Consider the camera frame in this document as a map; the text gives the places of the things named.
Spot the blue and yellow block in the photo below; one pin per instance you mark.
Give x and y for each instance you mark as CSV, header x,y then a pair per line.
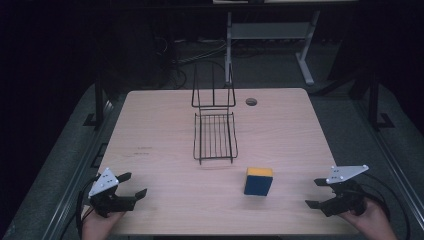
x,y
258,183

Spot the black metal stand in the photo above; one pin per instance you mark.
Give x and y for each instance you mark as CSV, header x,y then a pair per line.
x,y
374,100
99,100

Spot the person's left hand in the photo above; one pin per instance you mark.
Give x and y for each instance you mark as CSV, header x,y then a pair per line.
x,y
98,224

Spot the grey metal desk frame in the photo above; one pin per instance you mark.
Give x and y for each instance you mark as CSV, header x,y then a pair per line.
x,y
266,30

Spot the aluminium rail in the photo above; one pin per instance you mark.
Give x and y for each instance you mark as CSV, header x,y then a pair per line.
x,y
390,156
75,173

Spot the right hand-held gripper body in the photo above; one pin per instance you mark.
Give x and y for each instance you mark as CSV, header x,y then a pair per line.
x,y
346,200

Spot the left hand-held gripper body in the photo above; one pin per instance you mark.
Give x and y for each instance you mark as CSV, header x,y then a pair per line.
x,y
107,200

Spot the person's right hand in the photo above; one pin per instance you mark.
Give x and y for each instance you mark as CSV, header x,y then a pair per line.
x,y
370,221

